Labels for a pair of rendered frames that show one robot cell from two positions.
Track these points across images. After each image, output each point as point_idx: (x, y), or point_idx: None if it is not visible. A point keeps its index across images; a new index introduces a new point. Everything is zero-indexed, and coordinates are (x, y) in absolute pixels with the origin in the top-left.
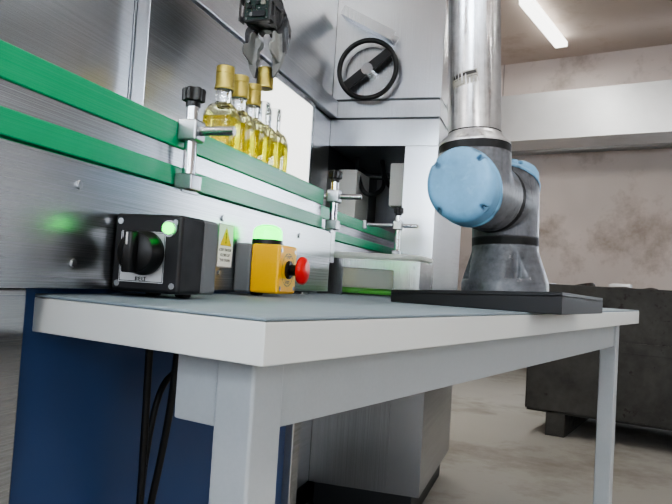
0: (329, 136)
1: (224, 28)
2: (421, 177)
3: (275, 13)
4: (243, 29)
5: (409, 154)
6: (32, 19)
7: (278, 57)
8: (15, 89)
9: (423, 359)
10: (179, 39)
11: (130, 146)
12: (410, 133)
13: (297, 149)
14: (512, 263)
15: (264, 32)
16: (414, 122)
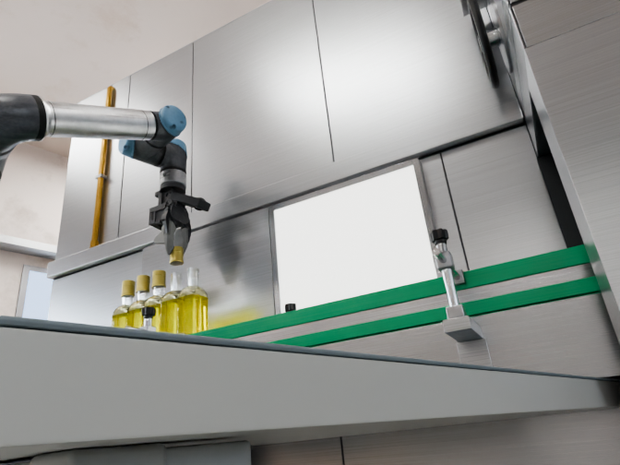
0: (530, 146)
1: (229, 219)
2: (544, 120)
3: (160, 214)
4: (246, 203)
5: (532, 97)
6: (89, 323)
7: (163, 240)
8: None
9: None
10: (166, 268)
11: None
12: (521, 65)
13: (383, 232)
14: None
15: (179, 223)
16: (515, 45)
